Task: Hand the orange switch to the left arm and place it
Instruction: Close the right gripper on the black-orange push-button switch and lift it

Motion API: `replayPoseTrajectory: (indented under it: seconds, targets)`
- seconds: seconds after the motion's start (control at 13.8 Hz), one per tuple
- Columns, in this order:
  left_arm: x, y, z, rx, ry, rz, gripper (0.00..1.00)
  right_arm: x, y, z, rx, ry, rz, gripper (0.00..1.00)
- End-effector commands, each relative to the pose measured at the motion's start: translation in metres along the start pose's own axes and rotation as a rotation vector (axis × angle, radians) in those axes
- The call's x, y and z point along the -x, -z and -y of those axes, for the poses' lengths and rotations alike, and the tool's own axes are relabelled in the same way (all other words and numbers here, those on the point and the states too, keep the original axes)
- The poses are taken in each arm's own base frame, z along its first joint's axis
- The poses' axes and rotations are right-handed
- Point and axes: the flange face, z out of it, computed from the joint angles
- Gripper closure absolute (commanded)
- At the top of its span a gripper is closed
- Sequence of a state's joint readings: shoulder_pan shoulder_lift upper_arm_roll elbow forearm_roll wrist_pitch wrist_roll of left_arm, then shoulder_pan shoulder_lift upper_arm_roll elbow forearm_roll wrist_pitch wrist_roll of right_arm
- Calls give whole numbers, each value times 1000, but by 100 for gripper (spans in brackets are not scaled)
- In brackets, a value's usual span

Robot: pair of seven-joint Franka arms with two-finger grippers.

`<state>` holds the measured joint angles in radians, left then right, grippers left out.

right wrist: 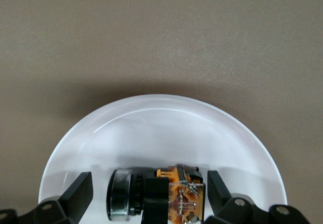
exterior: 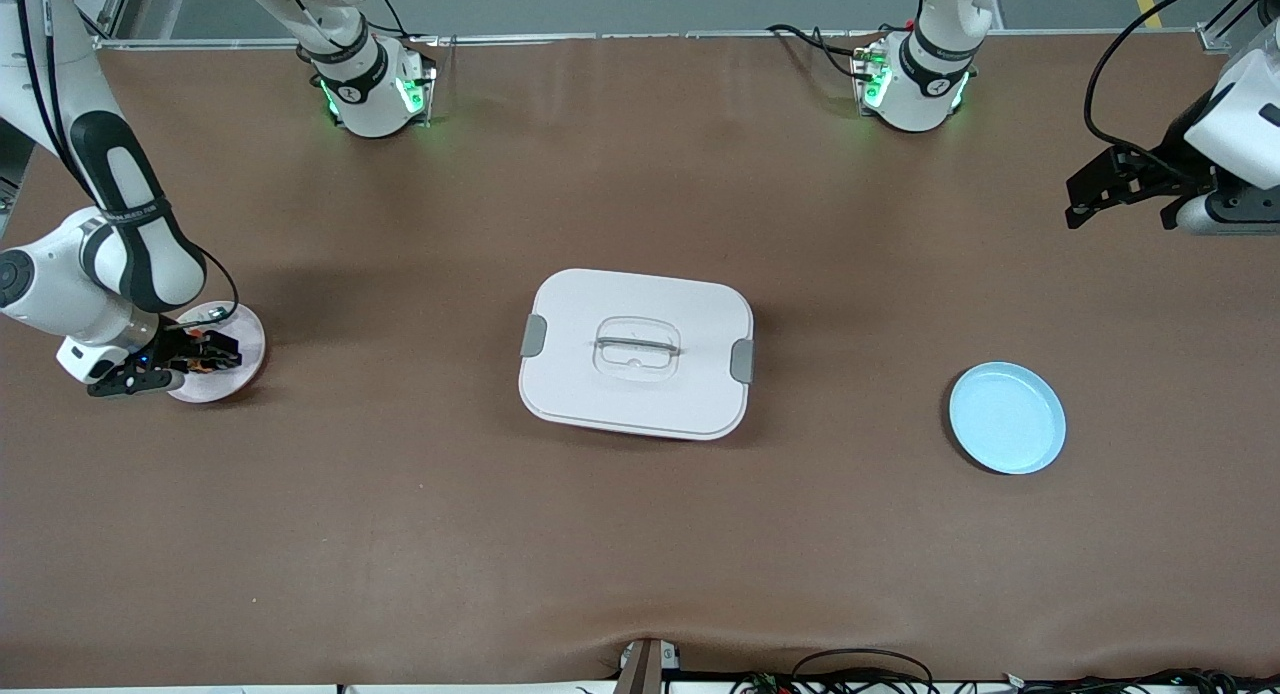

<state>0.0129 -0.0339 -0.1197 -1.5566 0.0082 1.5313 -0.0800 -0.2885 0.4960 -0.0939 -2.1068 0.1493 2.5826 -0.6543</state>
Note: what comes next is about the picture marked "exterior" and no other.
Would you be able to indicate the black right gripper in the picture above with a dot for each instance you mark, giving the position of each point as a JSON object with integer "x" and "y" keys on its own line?
{"x": 179, "y": 350}

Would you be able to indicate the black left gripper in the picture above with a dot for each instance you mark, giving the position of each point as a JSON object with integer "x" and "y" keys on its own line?
{"x": 1171, "y": 167}

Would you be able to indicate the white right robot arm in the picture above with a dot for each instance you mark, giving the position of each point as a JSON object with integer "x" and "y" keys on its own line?
{"x": 130, "y": 244}

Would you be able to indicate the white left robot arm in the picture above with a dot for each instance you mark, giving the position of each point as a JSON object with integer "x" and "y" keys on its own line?
{"x": 1250, "y": 114}

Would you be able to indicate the white lidded storage box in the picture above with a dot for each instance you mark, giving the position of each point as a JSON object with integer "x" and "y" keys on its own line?
{"x": 690, "y": 394}

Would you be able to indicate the pink round plate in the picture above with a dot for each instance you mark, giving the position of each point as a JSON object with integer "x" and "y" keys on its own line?
{"x": 245, "y": 349}

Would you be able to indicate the brown table cover mat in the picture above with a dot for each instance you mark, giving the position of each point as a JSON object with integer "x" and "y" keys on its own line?
{"x": 400, "y": 524}

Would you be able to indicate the light blue round plate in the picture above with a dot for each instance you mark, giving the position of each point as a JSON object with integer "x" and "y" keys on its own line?
{"x": 1005, "y": 419}

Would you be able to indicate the aluminium frame profile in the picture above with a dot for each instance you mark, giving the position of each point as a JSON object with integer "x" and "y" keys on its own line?
{"x": 1235, "y": 14}
{"x": 130, "y": 4}

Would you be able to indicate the aluminium table edge rail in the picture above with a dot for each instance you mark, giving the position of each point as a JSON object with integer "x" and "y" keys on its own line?
{"x": 650, "y": 37}

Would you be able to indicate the brown post with white bracket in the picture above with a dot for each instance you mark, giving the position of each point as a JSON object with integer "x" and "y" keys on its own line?
{"x": 640, "y": 669}

